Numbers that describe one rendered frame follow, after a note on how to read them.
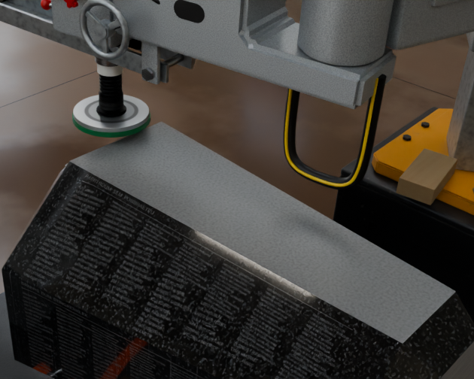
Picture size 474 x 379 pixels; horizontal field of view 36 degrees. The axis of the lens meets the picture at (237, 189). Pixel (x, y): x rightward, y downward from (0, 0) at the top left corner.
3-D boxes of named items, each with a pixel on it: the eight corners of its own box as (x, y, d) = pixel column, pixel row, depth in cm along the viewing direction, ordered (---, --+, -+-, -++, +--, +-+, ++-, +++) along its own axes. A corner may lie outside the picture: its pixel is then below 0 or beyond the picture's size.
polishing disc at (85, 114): (164, 119, 210) (164, 115, 209) (98, 140, 197) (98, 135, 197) (123, 91, 223) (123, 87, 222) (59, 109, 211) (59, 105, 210)
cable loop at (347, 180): (365, 196, 177) (388, 75, 160) (359, 203, 175) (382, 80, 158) (281, 165, 187) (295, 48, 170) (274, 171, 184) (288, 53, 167)
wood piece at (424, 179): (421, 162, 216) (424, 148, 213) (454, 173, 212) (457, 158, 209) (396, 193, 201) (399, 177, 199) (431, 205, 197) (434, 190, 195)
